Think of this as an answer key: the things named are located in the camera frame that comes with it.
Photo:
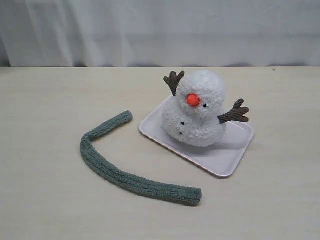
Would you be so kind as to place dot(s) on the white plush snowman toy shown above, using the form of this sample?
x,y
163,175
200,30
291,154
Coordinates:
x,y
194,115

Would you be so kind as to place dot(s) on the green fuzzy scarf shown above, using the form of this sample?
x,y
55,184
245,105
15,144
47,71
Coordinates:
x,y
183,195

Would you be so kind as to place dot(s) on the white rectangular tray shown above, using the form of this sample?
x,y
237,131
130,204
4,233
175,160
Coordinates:
x,y
220,159

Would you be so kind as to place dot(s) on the white backdrop curtain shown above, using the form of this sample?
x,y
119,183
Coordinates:
x,y
159,33

